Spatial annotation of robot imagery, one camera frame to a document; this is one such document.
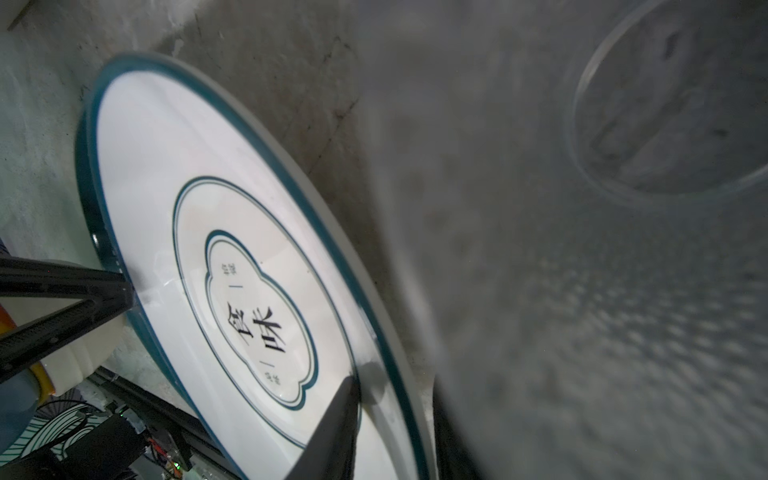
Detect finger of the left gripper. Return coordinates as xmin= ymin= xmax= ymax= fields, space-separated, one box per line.
xmin=1 ymin=256 xmax=135 ymax=382

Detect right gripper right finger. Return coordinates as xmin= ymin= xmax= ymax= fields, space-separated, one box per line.
xmin=432 ymin=383 xmax=480 ymax=480

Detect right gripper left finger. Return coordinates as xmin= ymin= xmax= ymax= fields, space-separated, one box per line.
xmin=286 ymin=376 xmax=361 ymax=480

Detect black text white plate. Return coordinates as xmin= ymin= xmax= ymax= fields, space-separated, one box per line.
xmin=75 ymin=53 xmax=437 ymax=479

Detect white bowl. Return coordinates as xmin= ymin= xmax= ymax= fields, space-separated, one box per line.
xmin=1 ymin=296 xmax=126 ymax=400

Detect clear plastic cup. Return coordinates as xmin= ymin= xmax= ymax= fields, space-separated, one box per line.
xmin=357 ymin=1 xmax=767 ymax=479

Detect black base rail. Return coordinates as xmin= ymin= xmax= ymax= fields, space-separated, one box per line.
xmin=63 ymin=367 xmax=241 ymax=479

